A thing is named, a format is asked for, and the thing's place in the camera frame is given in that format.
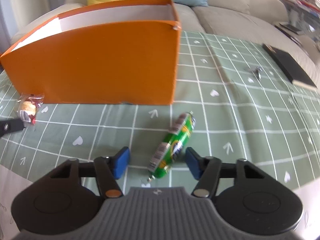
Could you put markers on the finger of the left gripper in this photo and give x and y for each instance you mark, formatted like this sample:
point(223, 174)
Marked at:
point(11, 126)

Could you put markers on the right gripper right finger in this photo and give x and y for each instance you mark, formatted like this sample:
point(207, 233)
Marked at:
point(207, 171)

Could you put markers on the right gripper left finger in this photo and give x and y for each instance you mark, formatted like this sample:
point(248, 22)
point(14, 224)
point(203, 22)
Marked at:
point(108, 170)

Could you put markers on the small round pastry pack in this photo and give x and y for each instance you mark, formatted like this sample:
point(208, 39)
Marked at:
point(28, 106)

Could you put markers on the green sausage stick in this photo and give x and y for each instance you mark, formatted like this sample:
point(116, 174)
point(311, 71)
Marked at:
point(170, 149)

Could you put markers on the smartphone on sofa arm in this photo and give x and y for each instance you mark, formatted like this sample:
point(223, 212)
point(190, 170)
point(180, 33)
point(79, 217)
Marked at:
point(292, 28)

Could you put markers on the green checked tablecloth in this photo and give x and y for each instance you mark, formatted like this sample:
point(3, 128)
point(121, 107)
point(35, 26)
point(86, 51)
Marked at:
point(270, 122)

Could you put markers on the orange cardboard box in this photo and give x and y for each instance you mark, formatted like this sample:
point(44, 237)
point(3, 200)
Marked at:
point(108, 53)

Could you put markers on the white door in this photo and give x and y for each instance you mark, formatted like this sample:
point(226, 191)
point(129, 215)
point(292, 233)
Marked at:
point(25, 11)

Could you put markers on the black notebook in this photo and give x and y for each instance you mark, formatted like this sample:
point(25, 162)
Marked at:
point(292, 70)

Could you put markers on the beige sofa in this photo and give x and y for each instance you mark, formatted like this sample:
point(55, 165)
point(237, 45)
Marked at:
point(260, 25)

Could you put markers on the white desk with books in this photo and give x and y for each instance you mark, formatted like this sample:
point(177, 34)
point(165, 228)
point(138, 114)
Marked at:
point(304, 15)

